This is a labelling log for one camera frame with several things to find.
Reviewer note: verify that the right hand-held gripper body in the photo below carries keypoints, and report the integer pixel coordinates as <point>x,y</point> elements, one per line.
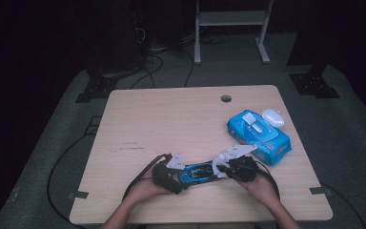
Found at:
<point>243,168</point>

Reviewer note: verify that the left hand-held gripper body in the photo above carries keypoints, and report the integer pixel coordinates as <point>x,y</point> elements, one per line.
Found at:
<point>166,179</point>

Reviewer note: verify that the white wet wipe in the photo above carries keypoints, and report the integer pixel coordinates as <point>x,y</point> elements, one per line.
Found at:
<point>215,165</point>

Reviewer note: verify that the blue toy car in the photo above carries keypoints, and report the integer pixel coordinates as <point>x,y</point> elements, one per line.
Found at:
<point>197,173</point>

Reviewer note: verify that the blue wet wipes pack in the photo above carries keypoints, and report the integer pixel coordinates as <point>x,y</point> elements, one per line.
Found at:
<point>267,143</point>

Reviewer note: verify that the person's left hand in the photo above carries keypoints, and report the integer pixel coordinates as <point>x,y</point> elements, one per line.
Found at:
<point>144,189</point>

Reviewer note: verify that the person's right hand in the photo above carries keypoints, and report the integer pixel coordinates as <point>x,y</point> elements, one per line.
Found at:
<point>262,187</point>

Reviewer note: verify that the black tape piece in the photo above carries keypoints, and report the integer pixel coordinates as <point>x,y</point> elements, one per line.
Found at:
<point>321,190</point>
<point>79,194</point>

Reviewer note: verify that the black stand base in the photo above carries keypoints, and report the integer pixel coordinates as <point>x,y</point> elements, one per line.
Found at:
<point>97,89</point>
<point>314,86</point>

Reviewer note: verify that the dark equipment cabinet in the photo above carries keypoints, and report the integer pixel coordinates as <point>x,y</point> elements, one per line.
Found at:
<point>124,38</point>

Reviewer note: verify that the white metal stand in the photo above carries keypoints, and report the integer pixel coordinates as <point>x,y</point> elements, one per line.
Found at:
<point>232,18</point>

